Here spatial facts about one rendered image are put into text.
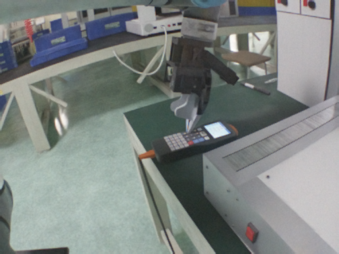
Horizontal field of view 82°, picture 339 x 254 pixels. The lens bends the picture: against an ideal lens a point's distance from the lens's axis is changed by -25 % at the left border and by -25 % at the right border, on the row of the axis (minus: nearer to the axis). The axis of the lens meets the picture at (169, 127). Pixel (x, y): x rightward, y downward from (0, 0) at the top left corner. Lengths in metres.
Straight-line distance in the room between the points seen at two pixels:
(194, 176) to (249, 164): 0.17
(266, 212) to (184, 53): 0.34
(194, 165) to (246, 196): 0.24
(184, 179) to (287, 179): 0.24
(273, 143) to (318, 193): 0.13
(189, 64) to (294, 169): 0.30
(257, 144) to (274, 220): 0.16
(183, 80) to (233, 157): 0.20
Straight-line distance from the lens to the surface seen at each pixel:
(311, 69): 0.78
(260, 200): 0.33
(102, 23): 2.92
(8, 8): 0.30
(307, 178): 0.37
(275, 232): 0.30
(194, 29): 0.50
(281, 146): 0.42
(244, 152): 0.40
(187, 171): 0.53
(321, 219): 0.32
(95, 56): 2.06
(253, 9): 3.97
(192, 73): 0.51
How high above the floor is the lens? 1.10
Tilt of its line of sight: 30 degrees down
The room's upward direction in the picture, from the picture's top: 8 degrees counter-clockwise
